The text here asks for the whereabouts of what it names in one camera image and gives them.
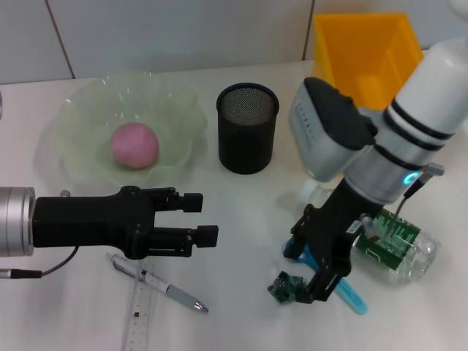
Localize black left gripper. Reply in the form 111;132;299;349
32;185;204;260

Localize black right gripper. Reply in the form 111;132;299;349
290;180;371;305

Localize green plastic wrapper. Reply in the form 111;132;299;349
267;270;307;304

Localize pink peach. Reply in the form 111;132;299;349
110;122;161;169

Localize clear water bottle green label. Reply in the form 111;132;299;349
300;178;442;287

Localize blue scissors with sheath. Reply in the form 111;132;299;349
283;236;369;316

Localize grey silver ballpoint pen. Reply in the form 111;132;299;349
109;254;210;314

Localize black mesh pen cup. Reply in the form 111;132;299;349
215;83;281;176

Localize clear plastic ruler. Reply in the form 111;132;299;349
120;257;157;351

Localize pale green glass fruit plate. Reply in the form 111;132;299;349
54;72;209;187

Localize yellow plastic bin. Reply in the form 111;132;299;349
312;12;425;110

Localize right gripper cable with plug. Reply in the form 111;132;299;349
360;163;445;244

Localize gripper cable with plug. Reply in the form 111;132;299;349
0;246;80;281
360;163;445;244

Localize silver black wrist camera box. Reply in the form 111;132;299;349
288;76;378;182

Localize left gripper cable with plug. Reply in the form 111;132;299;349
0;246;80;281

